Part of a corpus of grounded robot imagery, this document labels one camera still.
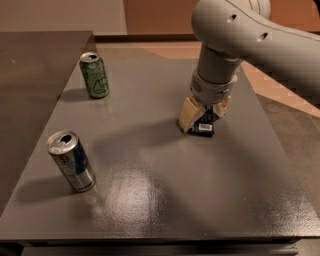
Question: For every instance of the blue silver redbull can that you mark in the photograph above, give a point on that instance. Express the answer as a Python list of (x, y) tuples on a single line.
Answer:
[(67, 152)]

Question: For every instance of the green soda can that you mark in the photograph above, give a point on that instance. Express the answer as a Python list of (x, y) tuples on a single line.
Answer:
[(94, 74)]

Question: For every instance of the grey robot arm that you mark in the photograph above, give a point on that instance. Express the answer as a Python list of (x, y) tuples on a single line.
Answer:
[(233, 31)]

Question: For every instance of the dark blue rxbar wrapper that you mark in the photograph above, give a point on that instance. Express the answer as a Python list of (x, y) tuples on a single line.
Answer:
[(204, 126)]

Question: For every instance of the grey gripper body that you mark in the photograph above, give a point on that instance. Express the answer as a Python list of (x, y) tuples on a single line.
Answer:
[(211, 89)]

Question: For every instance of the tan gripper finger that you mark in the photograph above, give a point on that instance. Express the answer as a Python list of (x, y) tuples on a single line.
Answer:
[(191, 111), (221, 108)]

